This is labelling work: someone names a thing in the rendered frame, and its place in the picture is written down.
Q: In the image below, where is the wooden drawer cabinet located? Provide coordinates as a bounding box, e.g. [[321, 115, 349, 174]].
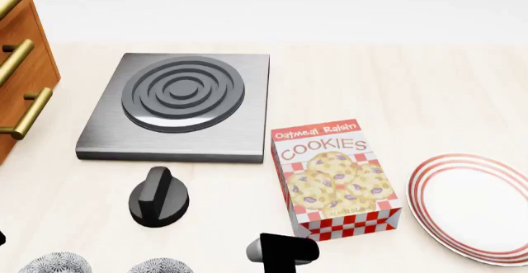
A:
[[0, 0, 62, 165]]

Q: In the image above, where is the white plate with red rings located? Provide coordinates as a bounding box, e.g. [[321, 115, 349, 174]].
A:
[[406, 152, 528, 267]]

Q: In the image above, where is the black stove knob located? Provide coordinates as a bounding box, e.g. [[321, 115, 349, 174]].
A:
[[128, 166, 191, 228]]

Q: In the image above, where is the black white patterned bowl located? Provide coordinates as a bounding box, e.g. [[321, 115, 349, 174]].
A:
[[17, 251, 93, 273], [126, 257, 196, 273]]

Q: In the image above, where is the brushed steel stove base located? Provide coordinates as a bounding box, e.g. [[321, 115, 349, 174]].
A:
[[75, 52, 271, 164]]

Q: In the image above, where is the oatmeal raisin cookies box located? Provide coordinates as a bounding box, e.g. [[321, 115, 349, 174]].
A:
[[270, 118, 403, 242]]

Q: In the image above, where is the dark ringed stove burner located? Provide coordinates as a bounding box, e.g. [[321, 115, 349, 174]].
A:
[[120, 55, 247, 134]]

